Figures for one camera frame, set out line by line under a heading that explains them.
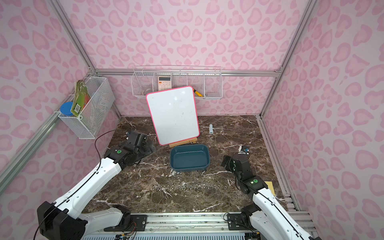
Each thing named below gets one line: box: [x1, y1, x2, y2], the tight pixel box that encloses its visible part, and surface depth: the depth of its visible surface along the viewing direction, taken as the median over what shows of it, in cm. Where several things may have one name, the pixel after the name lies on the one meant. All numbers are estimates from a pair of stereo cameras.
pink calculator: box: [158, 76, 172, 91], surface depth 97 cm
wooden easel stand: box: [168, 137, 198, 148], surface depth 100 cm
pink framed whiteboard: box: [146, 86, 200, 146], surface depth 94 cm
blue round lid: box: [60, 101, 73, 116], surface depth 66 cm
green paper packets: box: [70, 80, 91, 117], surface depth 70 cm
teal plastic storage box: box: [169, 144, 210, 172], surface depth 97 cm
